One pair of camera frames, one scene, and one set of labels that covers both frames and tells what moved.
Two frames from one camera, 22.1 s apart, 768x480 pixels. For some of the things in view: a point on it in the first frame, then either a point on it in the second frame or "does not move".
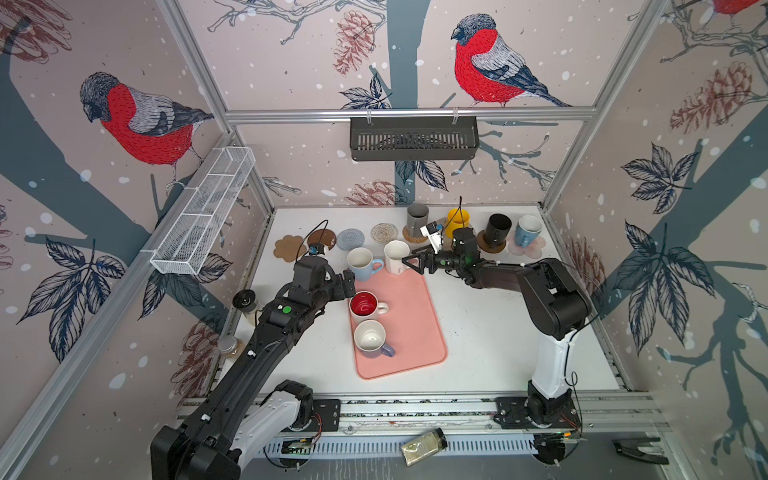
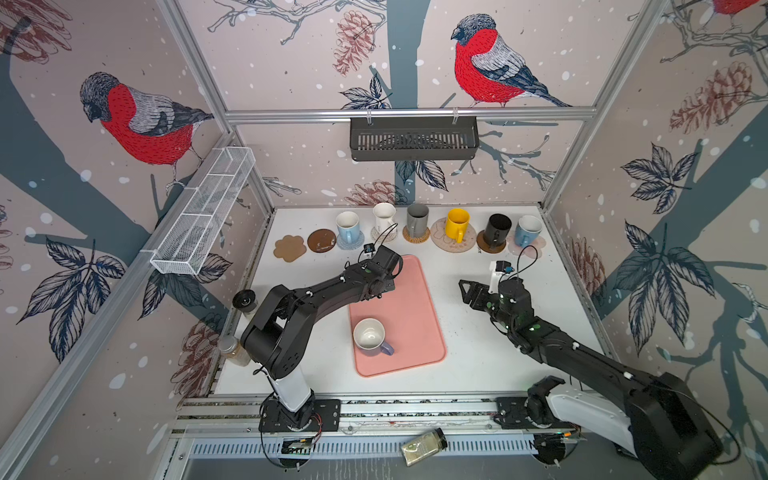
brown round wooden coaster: (489, 248) does not move
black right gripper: (428, 257) to (474, 288)
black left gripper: (339, 290) to (390, 282)
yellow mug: (457, 218) does not move
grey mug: (417, 218) does not move
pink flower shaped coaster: (532, 251) does not move
